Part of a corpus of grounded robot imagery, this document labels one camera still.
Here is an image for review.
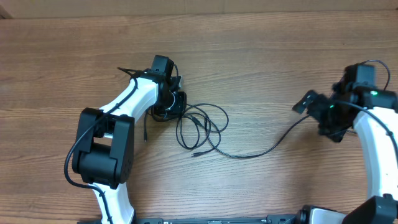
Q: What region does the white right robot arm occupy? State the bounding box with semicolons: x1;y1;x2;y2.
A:
292;60;397;223

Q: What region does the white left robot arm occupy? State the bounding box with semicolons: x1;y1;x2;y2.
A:
64;55;187;223

